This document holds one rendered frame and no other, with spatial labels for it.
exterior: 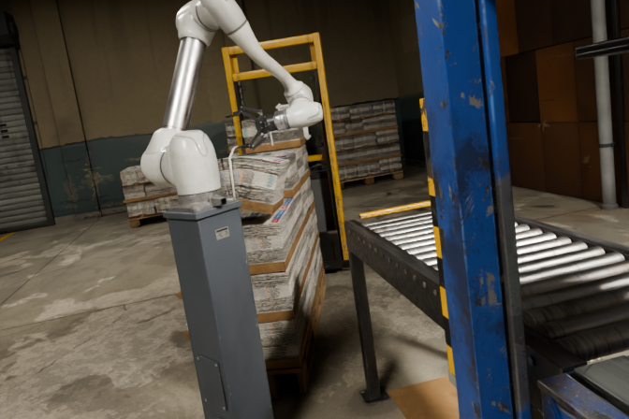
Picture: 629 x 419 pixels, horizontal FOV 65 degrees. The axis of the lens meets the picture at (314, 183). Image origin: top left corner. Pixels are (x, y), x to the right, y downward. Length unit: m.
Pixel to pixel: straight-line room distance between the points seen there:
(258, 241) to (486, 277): 1.59
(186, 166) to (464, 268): 1.22
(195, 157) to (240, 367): 0.77
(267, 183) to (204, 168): 0.44
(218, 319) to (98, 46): 7.97
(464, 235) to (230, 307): 1.27
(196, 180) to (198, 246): 0.23
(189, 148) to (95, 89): 7.69
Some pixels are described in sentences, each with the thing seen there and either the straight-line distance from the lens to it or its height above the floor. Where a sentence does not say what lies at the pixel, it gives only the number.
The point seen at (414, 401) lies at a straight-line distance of 2.36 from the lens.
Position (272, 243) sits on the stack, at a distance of 2.21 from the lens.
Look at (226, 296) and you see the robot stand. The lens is 1.83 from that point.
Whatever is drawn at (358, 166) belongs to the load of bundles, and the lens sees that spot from 7.92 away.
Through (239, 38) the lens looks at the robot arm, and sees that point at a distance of 2.03.
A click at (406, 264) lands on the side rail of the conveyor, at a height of 0.80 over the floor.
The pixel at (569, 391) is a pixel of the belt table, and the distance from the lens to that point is 0.93.
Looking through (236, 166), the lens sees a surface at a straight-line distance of 2.15.
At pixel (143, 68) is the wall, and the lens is 9.32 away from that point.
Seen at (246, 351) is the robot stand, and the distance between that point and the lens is 1.94.
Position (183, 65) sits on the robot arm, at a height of 1.52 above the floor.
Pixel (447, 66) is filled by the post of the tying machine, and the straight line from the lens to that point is 0.67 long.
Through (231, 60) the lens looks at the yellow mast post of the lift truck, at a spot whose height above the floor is 1.76.
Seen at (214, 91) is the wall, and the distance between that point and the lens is 9.24.
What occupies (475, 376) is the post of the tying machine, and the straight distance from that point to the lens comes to 0.78.
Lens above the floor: 1.28
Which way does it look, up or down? 8 degrees down
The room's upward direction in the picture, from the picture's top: 8 degrees counter-clockwise
